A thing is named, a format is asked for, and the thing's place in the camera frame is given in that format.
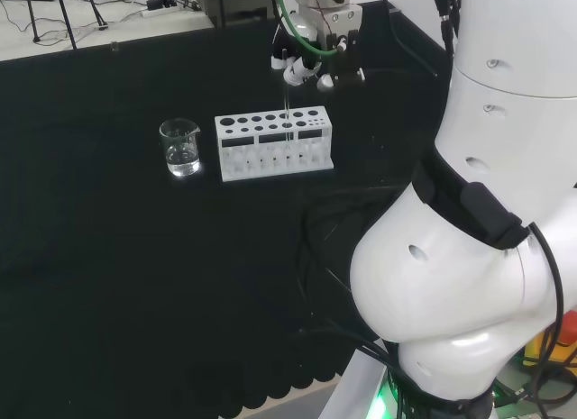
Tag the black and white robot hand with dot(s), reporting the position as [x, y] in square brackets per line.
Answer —
[345, 58]

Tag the clear glass rod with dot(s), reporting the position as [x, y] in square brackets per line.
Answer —
[286, 103]

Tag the white test tube rack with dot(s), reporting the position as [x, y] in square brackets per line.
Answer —
[275, 164]

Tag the dark box behind bench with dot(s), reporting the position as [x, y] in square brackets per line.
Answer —
[234, 4]

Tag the glass beaker with water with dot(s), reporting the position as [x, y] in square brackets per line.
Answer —
[182, 160]

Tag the white power strip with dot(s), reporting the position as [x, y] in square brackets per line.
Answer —
[158, 11]

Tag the clear tape strip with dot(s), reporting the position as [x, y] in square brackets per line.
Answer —
[113, 46]

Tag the black tripod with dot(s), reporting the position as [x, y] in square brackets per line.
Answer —
[67, 27]

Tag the black bench cloth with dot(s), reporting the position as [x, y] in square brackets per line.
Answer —
[135, 257]

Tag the yellow stop button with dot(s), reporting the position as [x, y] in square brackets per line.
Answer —
[538, 347]

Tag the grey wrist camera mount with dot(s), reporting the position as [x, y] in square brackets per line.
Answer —
[336, 18]

